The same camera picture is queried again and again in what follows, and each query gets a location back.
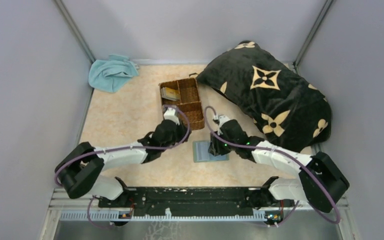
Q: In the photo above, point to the light blue cloth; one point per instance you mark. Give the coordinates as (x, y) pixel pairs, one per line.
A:
(112, 74)

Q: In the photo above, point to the green leather card holder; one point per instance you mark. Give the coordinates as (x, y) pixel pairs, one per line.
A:
(201, 153)

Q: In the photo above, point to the black floral pillow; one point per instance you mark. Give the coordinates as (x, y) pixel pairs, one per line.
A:
(289, 111)

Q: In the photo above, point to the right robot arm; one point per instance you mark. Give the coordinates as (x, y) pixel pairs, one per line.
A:
(315, 179)

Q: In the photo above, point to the gold card stack in basket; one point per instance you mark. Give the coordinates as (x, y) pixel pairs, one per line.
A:
(170, 94)

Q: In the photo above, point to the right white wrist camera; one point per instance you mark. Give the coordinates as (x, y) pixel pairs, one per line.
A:
(223, 122)

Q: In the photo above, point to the brown woven divided basket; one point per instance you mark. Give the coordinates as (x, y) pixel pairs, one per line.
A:
(188, 100)

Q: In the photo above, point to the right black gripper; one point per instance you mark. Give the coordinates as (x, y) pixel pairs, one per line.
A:
(215, 148)

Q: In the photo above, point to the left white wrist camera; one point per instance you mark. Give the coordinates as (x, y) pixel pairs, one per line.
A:
(171, 115)

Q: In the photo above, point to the aluminium frame rail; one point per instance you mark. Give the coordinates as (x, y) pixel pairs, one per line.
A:
(86, 208)

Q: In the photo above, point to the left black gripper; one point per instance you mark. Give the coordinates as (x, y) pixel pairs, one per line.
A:
(183, 131)

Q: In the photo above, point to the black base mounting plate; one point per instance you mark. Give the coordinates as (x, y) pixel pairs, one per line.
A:
(194, 202)

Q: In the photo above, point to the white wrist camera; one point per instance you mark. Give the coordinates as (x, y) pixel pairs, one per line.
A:
(223, 122)
(171, 115)

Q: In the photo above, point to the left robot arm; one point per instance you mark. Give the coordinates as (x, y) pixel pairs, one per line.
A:
(80, 172)

